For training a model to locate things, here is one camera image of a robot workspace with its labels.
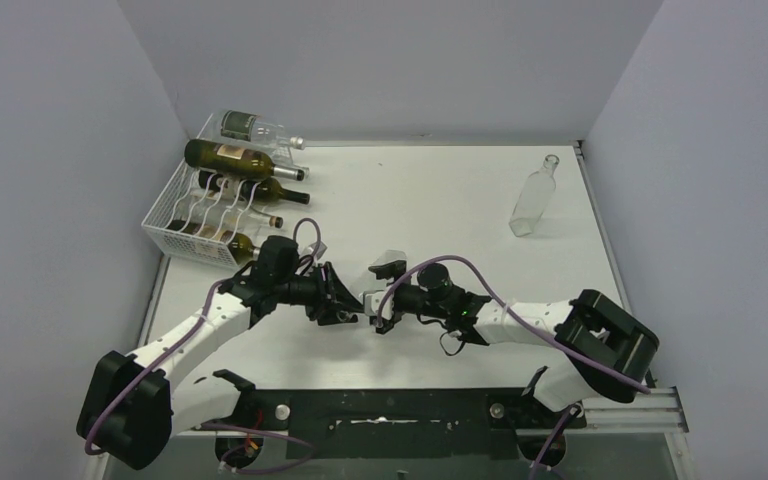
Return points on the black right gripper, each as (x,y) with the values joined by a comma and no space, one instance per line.
(408,298)

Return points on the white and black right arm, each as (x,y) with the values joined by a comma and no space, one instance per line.
(607,351)

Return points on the clear bottle with dark label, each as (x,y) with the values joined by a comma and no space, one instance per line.
(258,130)

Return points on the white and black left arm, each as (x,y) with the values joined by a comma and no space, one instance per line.
(131,410)

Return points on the white wire wine rack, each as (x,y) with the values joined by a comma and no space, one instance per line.
(184,181)

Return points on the olive bottle with black cap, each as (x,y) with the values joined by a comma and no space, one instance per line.
(239,246)

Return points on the dark green wine bottle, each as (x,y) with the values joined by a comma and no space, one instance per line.
(265,191)

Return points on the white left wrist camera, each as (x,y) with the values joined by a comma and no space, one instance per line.
(311,255)

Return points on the clear bottle with brown cap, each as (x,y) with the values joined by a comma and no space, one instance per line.
(219,212)

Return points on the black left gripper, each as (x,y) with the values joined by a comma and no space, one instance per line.
(323,296)

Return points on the clear square glass bottle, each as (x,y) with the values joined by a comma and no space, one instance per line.
(534,198)

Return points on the brown bottle with tan label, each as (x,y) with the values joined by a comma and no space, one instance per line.
(236,161)

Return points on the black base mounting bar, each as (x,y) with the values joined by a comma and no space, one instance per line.
(293,427)

